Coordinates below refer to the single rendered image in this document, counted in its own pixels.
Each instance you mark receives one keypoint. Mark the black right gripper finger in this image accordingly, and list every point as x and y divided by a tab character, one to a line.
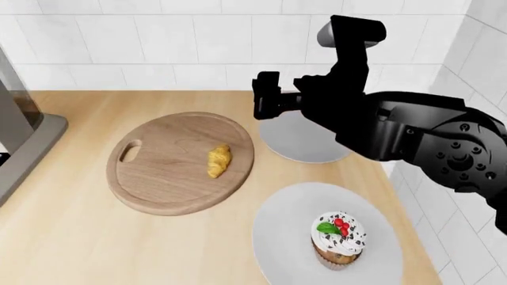
264	107
268	81

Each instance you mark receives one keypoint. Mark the golden croissant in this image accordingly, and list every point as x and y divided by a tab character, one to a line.
219	161

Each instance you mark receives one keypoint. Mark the round wooden cutting board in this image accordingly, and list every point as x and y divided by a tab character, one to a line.
178	166

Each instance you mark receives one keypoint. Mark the empty grey round plate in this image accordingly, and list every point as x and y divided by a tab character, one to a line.
293	142

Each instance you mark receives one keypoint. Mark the large white round plate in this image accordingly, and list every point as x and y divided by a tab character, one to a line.
285	237

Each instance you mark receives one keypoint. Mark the frosted cupcake with berries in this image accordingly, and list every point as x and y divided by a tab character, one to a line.
338	240

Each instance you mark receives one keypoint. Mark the grey coffee machine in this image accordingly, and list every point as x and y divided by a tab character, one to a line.
24	124

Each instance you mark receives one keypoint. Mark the black and grey wrist camera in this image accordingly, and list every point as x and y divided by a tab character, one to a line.
356	32

